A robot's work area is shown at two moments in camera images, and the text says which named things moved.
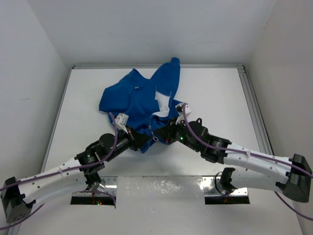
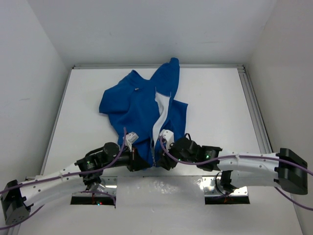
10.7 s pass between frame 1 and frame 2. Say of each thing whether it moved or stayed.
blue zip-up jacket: moved
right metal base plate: stayed
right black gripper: moved
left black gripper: moved
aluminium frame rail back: stayed
